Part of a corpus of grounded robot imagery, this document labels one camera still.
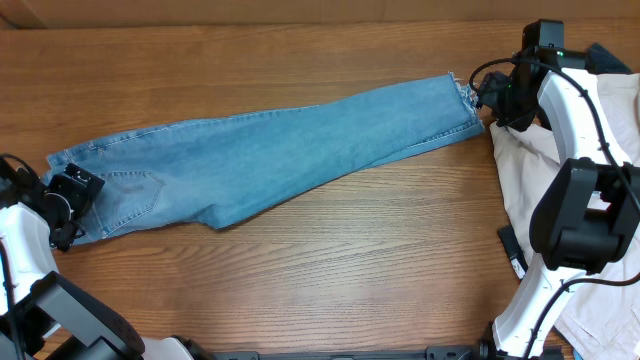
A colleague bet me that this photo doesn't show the light blue denim jeans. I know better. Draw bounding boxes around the light blue denim jeans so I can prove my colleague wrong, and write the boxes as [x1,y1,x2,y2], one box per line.
[47,75,483,243]

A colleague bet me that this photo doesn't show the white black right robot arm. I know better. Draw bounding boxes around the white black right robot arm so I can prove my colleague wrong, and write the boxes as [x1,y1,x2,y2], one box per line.
[465,19,639,359]

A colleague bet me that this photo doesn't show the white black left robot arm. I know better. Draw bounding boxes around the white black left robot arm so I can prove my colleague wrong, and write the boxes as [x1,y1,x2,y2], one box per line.
[1,154,196,360]

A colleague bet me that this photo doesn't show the dark navy garment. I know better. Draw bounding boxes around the dark navy garment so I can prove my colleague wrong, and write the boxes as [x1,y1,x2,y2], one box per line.
[586,43,632,75]

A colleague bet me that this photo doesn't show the brown cardboard backboard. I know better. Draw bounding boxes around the brown cardboard backboard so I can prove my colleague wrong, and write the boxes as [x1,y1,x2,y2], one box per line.
[1,0,639,29]

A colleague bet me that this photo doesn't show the beige cloth garment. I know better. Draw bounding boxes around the beige cloth garment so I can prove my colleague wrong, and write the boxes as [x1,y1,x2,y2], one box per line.
[490,74,639,359]

